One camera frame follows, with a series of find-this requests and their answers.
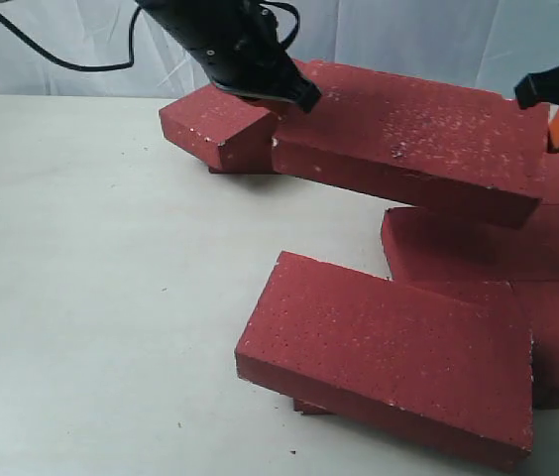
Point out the tilted red brick back left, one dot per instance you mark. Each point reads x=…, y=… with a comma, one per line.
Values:
x=225, y=133

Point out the red brick with white specks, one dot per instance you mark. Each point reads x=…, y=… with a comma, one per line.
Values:
x=458, y=150

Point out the red brick front row hidden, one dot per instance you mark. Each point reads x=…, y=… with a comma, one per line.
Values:
x=458, y=353

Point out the large red brick front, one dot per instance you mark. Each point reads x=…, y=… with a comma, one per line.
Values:
x=313, y=320

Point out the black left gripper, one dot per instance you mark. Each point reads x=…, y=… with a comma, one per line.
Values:
x=241, y=46

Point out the pale blue backdrop cloth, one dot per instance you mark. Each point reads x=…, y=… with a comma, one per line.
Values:
x=485, y=44

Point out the red brick third row right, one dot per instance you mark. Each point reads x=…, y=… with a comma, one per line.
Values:
x=422, y=246

